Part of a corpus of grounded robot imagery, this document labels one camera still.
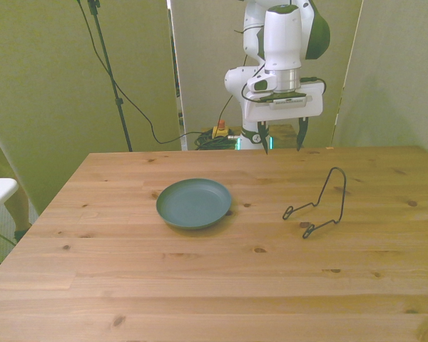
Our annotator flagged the black tripod pole stand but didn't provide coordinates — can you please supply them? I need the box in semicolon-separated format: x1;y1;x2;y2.
86;0;134;152

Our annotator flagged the dark teal round plate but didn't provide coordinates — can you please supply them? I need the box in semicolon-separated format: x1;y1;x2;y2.
156;178;233;230

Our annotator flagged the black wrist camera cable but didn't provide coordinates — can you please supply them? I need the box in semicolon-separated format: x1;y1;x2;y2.
233;24;327;104

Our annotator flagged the black wire plate stand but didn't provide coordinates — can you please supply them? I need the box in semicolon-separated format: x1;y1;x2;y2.
282;166;348;240

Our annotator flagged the dark coiled cable bundle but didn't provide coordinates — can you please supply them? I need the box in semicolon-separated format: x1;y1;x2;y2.
193;130;240;151

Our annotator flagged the yellow emergency stop box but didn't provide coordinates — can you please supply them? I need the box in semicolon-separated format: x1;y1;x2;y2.
212;120;230;140

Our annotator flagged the black cable of tripod stand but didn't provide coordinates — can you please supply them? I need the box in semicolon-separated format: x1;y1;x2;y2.
76;0;215;145

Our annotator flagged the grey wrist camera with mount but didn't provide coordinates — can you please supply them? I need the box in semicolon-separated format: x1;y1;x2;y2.
255;92;313;108

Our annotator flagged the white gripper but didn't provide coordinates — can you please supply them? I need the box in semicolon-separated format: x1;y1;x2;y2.
243;81;325;155

